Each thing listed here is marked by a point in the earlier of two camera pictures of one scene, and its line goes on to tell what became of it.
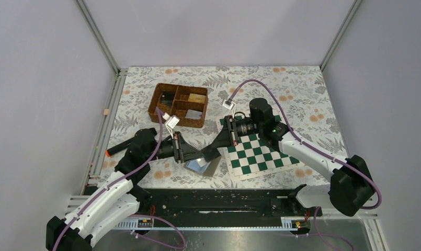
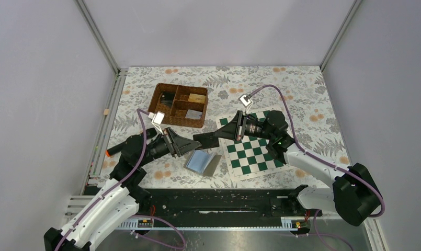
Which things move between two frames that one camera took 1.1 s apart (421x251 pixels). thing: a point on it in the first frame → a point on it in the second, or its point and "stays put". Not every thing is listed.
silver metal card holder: [201, 166] stays put
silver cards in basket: [192, 114] stays put
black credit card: [210, 152] → [207, 140]
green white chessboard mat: [250, 157] stays put
